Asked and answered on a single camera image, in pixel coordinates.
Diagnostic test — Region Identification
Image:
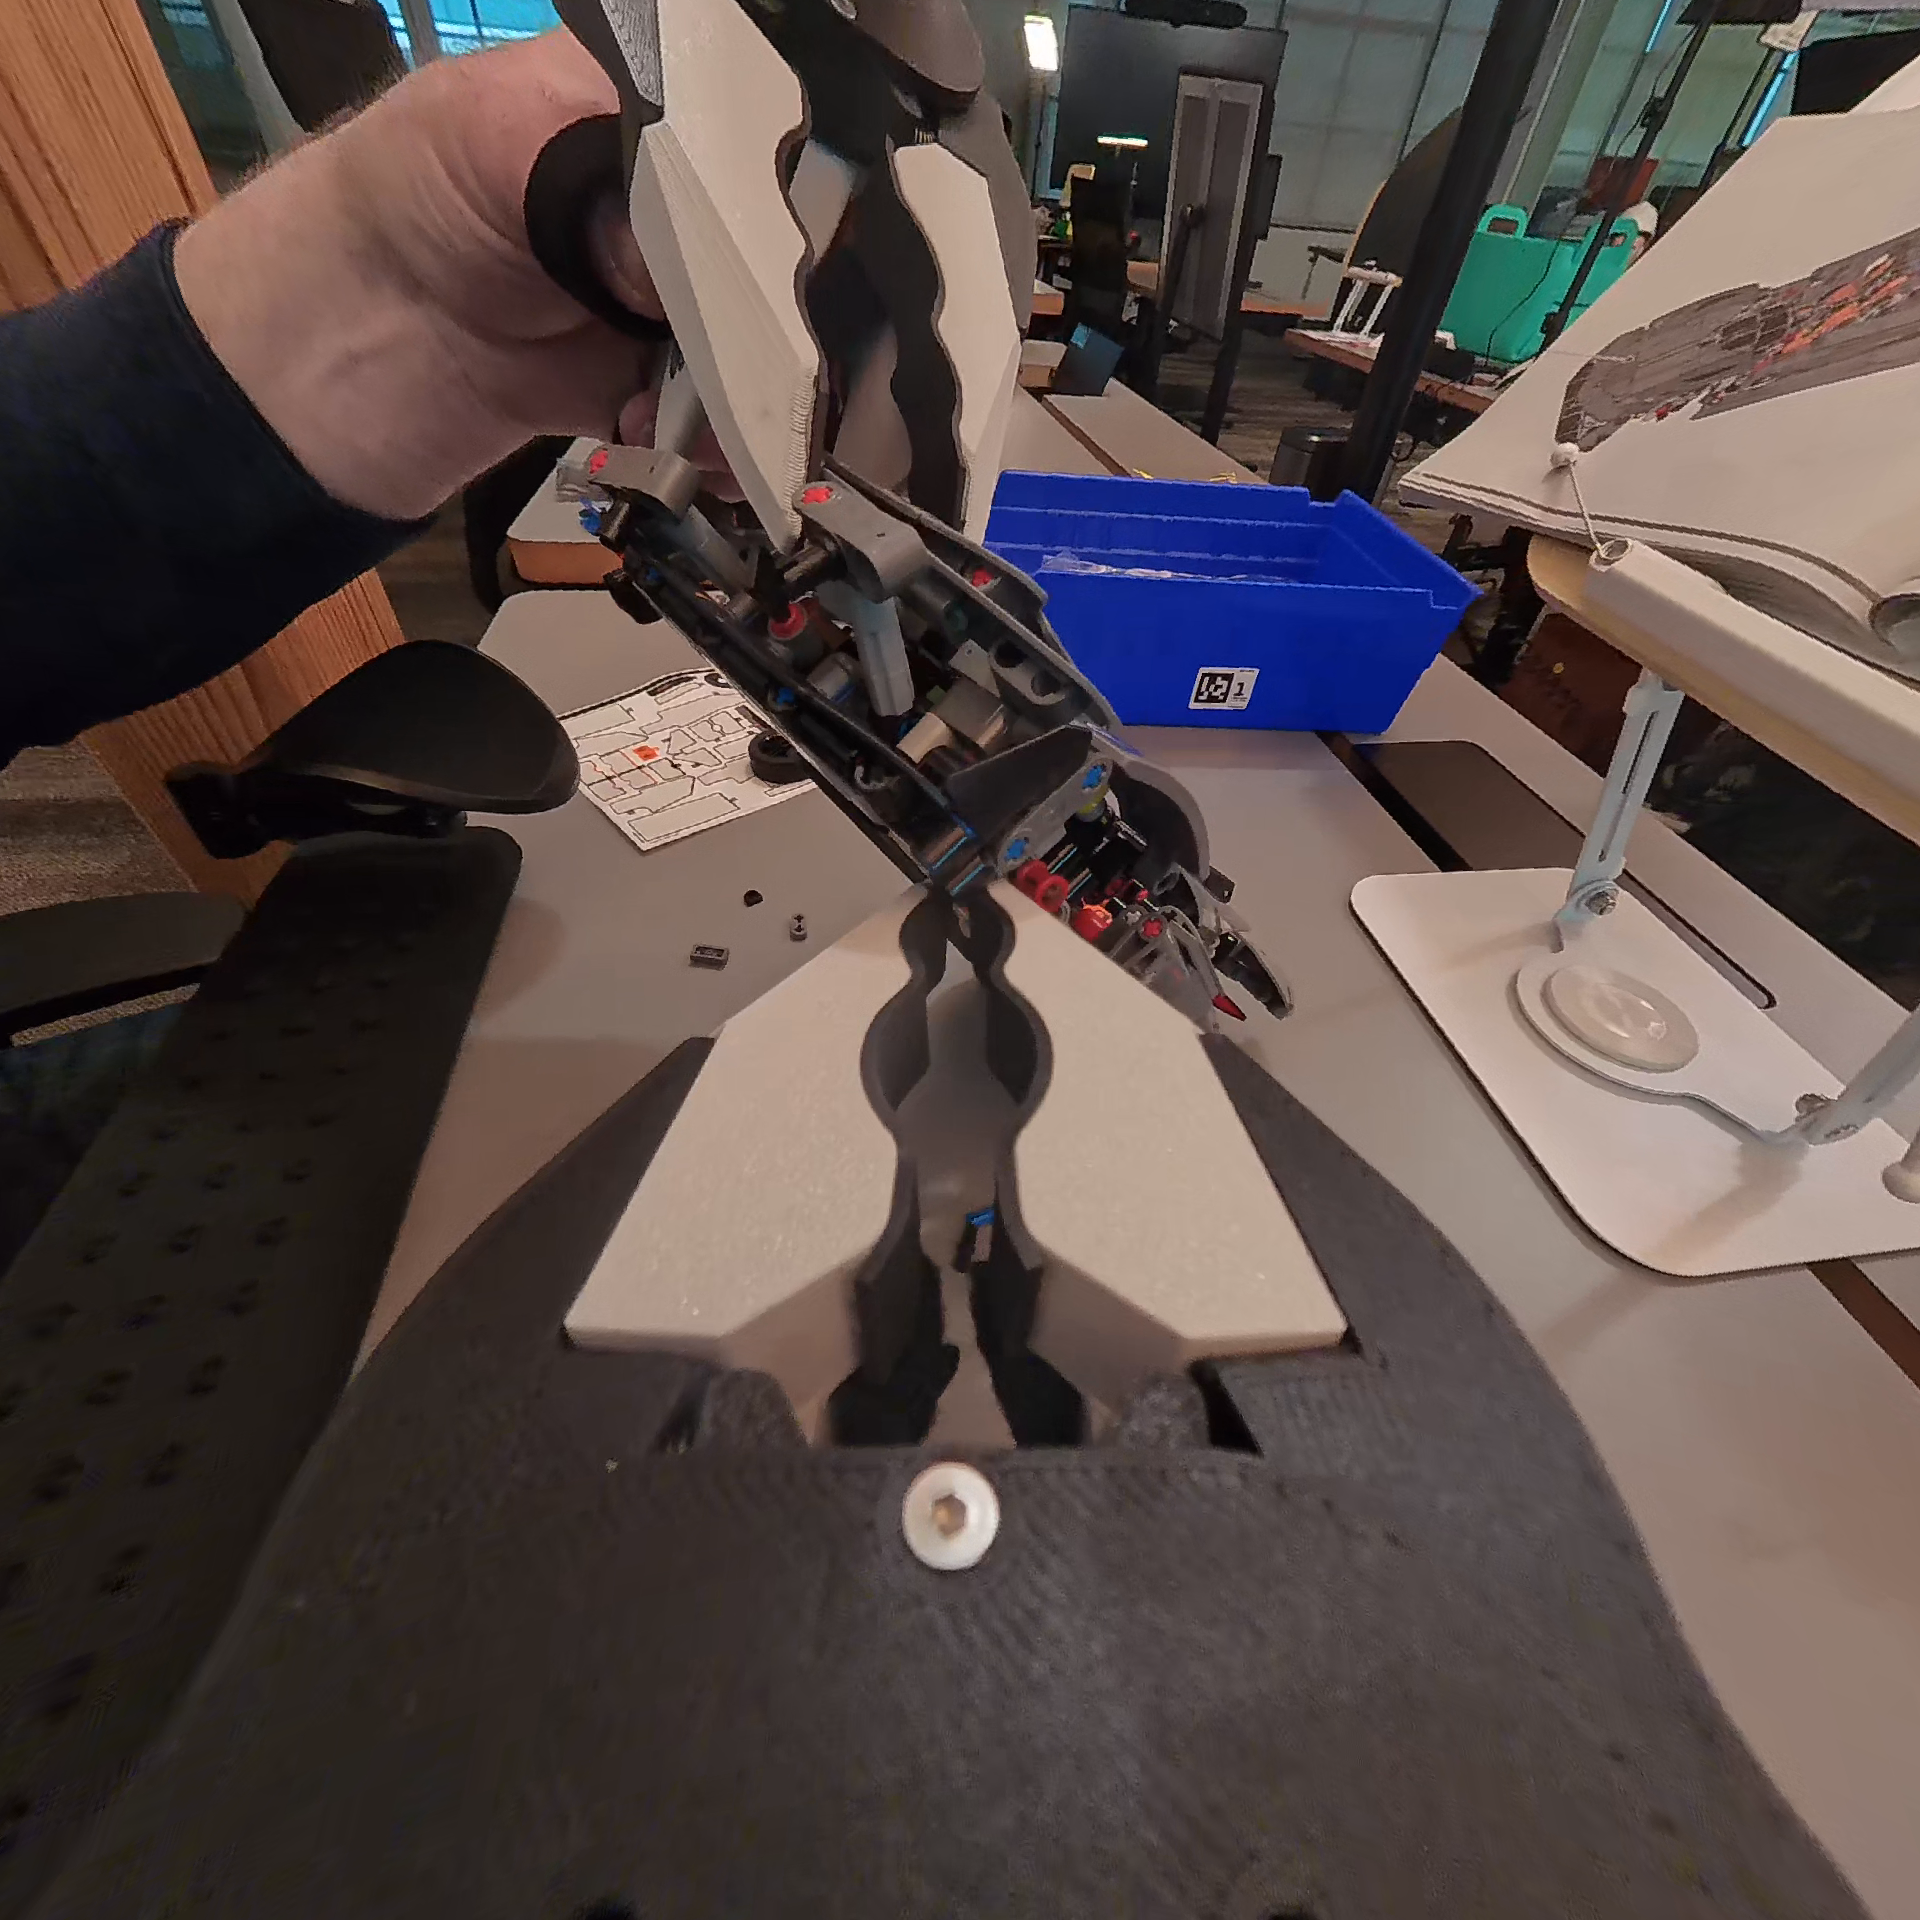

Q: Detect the person's left hand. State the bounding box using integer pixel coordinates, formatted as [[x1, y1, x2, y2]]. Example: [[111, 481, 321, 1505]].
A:
[[170, 29, 752, 522]]

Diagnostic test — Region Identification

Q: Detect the lego instruction booklet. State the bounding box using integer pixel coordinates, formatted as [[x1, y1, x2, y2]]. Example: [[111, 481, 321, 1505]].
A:
[[1394, 60, 1920, 677]]

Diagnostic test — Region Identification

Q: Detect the wooden background table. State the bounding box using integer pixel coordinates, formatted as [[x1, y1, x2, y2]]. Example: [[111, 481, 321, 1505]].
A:
[[1034, 257, 1353, 368]]

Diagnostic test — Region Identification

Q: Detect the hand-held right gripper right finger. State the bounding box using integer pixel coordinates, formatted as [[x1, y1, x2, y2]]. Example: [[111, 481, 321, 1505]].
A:
[[967, 874, 1349, 1449]]

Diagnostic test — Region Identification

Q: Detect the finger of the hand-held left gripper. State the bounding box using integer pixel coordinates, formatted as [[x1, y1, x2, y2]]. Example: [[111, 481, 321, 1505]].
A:
[[625, 0, 863, 545], [861, 129, 1029, 545]]

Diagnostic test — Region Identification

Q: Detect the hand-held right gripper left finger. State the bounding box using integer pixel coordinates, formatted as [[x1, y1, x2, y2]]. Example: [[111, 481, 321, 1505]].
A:
[[563, 879, 962, 1449]]

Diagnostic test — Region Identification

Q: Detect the grey lego car model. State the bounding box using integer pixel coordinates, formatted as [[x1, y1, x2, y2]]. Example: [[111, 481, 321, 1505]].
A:
[[557, 435, 1295, 1039]]

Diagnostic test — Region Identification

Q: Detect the lego sticker sheet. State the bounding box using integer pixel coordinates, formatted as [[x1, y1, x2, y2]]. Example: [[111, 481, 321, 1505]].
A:
[[557, 667, 817, 856]]

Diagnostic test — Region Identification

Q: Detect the thin book stand cord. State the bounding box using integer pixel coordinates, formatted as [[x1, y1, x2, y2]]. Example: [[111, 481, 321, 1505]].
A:
[[1549, 441, 1634, 571]]

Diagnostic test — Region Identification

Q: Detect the person's left forearm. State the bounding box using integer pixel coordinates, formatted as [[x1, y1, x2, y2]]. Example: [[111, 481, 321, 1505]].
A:
[[0, 221, 437, 768]]

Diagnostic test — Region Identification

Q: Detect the black office chair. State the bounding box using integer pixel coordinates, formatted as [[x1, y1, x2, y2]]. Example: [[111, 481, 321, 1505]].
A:
[[0, 643, 585, 1052]]

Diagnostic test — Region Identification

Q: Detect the black metal pole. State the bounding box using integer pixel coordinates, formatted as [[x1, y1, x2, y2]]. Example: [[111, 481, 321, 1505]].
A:
[[1351, 0, 1536, 471]]

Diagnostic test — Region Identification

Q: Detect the teal bag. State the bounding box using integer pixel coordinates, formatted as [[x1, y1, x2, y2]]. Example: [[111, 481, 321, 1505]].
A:
[[1440, 202, 1643, 362]]

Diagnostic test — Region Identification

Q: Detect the blue plastic bin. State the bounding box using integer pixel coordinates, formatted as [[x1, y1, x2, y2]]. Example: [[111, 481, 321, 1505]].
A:
[[982, 469, 1482, 736]]

